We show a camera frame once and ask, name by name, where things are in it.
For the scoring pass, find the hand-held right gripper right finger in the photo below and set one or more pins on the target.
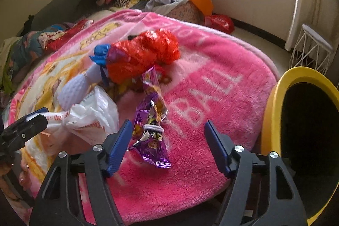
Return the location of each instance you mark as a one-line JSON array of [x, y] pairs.
[[217, 148]]

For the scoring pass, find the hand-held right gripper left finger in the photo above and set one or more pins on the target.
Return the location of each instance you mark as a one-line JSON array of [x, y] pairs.
[[119, 145]]

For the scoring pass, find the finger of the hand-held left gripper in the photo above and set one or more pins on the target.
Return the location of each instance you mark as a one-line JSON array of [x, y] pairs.
[[26, 126]]

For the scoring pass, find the purple snack wrapper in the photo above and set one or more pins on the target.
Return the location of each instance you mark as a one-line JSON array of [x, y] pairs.
[[152, 146]]

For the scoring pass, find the white plastic bag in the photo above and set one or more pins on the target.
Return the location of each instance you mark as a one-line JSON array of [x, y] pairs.
[[90, 114]]

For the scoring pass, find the yellow rimmed black bin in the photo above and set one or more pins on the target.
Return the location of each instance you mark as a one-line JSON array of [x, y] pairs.
[[275, 109]]

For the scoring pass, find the red snack wrapper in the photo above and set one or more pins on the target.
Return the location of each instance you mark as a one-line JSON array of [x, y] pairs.
[[159, 73]]

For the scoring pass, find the red plastic bag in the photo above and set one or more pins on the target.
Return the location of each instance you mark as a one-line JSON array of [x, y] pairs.
[[148, 48]]

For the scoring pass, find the person's left hand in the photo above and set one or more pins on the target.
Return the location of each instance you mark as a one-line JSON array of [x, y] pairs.
[[24, 174]]

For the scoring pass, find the pink printed fleece blanket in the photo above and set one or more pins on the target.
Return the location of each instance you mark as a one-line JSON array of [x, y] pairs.
[[212, 99]]

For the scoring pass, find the white and blue sock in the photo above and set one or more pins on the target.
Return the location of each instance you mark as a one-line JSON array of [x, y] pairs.
[[76, 85]]

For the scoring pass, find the floral printed quilt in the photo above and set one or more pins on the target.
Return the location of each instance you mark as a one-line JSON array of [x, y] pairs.
[[26, 48]]

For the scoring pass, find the blue plastic scrap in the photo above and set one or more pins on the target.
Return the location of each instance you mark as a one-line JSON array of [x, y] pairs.
[[99, 55]]

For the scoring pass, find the red shiny bag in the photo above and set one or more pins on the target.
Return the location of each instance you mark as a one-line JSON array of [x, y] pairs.
[[219, 23]]

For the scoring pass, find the patterned laundry basket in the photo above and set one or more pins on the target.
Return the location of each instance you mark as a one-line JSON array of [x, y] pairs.
[[185, 11]]

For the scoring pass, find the white window bench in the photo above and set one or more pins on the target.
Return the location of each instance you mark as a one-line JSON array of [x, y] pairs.
[[251, 3]]

